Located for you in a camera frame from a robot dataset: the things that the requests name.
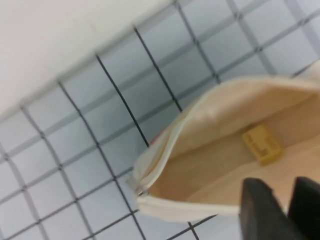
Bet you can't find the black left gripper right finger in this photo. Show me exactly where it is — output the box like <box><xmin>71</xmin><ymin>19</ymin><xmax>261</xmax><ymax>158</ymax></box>
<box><xmin>286</xmin><ymin>175</ymin><xmax>320</xmax><ymax>240</ymax></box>

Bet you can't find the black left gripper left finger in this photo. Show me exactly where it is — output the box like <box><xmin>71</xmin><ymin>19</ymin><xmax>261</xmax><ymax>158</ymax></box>
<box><xmin>239</xmin><ymin>177</ymin><xmax>309</xmax><ymax>240</ymax></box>

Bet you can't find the yellow rectangular eraser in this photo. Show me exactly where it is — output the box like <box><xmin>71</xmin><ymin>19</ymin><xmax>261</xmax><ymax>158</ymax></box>
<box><xmin>241</xmin><ymin>124</ymin><xmax>285</xmax><ymax>167</ymax></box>

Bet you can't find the cream fabric pencil case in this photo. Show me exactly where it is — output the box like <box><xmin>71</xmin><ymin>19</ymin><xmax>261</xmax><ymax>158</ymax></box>
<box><xmin>126</xmin><ymin>58</ymin><xmax>320</xmax><ymax>221</ymax></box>

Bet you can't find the blue grid tablecloth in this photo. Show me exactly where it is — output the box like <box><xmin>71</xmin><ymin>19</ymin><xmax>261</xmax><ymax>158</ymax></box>
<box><xmin>0</xmin><ymin>0</ymin><xmax>320</xmax><ymax>240</ymax></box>

